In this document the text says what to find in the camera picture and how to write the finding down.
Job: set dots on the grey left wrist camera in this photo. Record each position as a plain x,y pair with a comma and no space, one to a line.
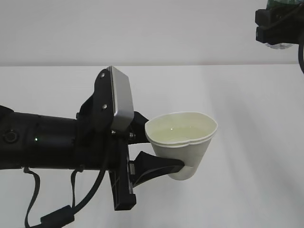
123,101

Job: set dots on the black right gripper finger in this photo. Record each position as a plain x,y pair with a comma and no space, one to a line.
276,15
278,36

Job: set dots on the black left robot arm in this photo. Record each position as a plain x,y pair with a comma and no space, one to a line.
97,139

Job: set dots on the white paper cup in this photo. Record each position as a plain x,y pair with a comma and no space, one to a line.
183,136

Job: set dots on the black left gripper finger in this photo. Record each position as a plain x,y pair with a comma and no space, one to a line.
146,167
136,130

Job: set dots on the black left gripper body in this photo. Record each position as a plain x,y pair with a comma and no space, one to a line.
119,173

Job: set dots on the clear water bottle green label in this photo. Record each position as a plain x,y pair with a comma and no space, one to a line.
279,3

